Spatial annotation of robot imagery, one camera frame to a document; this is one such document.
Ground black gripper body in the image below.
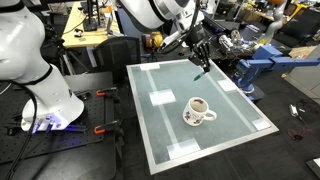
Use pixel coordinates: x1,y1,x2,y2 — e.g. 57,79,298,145
188,25,212,56

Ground green white marker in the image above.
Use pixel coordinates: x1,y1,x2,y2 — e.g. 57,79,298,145
193,69,206,82

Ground white floral mug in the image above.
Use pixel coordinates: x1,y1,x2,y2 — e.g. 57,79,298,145
181,96,218,127

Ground black cylinder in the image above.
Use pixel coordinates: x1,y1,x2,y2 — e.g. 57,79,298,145
201,14,231,36

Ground yellow round object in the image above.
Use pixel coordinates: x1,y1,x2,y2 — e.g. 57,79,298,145
143,31,165,50

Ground black mesh chair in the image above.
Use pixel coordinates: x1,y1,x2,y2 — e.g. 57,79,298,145
91,35,143,84

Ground cardboard box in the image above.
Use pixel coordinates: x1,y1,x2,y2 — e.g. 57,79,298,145
288,45,316,59

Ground white power adapter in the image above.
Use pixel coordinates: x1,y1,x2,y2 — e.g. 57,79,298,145
289,104,299,118

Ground black monitor stand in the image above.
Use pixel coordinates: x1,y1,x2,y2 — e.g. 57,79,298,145
83,0,99,33

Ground wooden desk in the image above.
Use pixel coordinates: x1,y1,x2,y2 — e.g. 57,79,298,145
61,1,121,49

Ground black tripod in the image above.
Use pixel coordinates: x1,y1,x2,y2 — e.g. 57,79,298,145
43,33,91,76

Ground black perforated breadboard plate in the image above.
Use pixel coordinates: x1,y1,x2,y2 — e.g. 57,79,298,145
0,89,114,164

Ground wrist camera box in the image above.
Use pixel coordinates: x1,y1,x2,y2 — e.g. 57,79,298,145
162,31,182,48

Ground wired metal device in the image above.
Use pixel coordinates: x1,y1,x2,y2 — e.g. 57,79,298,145
218,29,264,56

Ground orange handled black clamp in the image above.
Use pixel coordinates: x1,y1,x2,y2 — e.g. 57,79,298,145
95,87,121,101
93,120,124,138

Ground red black floor cable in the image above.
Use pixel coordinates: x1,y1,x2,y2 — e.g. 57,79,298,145
286,99,314,141

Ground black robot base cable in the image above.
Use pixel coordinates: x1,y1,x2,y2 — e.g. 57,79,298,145
3,79,38,180

